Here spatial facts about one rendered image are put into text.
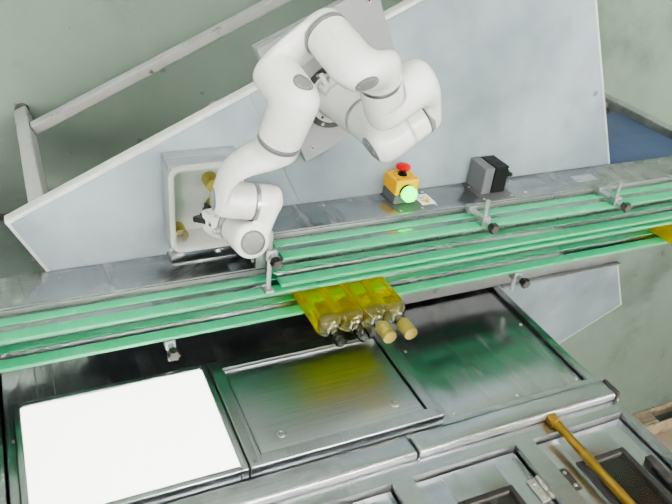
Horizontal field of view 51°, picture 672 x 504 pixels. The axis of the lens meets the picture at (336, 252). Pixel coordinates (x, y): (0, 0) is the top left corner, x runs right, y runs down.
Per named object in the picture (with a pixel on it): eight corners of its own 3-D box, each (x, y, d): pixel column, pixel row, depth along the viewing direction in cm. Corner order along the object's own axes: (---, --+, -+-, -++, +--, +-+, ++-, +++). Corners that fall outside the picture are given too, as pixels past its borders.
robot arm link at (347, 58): (379, 45, 134) (370, -9, 121) (419, 92, 129) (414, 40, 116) (318, 82, 133) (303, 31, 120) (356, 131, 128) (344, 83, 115)
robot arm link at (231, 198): (297, 124, 133) (264, 200, 147) (231, 115, 127) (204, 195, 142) (306, 155, 128) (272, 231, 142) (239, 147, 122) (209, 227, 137)
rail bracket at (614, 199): (590, 192, 210) (621, 213, 200) (597, 170, 206) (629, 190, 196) (600, 191, 212) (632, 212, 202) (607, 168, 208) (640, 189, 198)
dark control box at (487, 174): (464, 181, 204) (480, 194, 198) (469, 156, 200) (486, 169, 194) (488, 178, 208) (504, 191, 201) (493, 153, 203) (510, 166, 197)
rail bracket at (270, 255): (252, 276, 174) (269, 305, 164) (254, 217, 165) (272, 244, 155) (264, 274, 175) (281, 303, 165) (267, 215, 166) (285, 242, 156)
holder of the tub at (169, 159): (165, 253, 176) (172, 269, 170) (160, 151, 161) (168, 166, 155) (231, 243, 182) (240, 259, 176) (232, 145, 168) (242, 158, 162)
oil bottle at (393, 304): (349, 281, 188) (386, 328, 172) (351, 263, 185) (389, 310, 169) (368, 277, 191) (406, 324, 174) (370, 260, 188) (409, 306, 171)
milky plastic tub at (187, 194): (163, 236, 172) (171, 254, 166) (159, 152, 161) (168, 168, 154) (232, 226, 179) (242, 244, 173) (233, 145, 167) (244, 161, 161)
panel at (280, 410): (13, 414, 154) (24, 542, 129) (11, 404, 153) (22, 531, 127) (377, 335, 189) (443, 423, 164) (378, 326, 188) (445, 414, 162)
